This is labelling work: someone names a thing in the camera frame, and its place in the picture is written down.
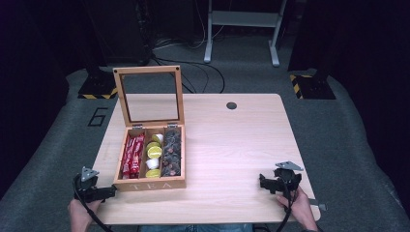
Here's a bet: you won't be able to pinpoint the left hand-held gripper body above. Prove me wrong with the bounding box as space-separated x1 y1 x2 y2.
73 166 103 203

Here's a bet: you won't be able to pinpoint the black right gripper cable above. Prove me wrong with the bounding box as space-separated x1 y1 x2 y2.
274 178 299 232

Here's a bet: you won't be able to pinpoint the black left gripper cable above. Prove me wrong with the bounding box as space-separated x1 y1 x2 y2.
73 175 114 232

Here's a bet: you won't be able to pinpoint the white metal stand frame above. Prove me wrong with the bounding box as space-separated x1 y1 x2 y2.
203 0 290 68

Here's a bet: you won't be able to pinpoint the black stand base striped edge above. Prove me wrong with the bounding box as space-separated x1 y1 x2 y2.
77 67 119 101
288 69 337 101

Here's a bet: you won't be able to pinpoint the row of red sachets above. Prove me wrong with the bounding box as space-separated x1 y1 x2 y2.
121 133 146 180

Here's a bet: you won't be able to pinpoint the dark brown packets in box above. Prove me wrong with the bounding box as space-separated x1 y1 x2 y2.
161 129 182 177

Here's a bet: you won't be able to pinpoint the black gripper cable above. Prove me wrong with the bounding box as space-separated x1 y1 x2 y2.
73 175 114 232
274 178 299 232

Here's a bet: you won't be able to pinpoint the grey table edge clamp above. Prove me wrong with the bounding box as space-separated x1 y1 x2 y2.
307 198 328 212

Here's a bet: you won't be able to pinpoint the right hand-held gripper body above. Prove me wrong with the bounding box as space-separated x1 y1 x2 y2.
273 160 305 195

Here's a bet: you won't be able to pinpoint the black floor cables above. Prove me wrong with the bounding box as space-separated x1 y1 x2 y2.
150 37 226 95

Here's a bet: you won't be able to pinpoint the wooden tea box with lid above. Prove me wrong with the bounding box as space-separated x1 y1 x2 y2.
112 65 188 192

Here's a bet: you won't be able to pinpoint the person's left hand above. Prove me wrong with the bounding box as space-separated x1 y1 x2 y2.
68 197 103 232

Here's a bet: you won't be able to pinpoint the dark cabinet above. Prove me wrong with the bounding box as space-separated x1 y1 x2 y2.
81 0 153 67

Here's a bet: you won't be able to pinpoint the person's right hand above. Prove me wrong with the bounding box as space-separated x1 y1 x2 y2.
276 186 319 232

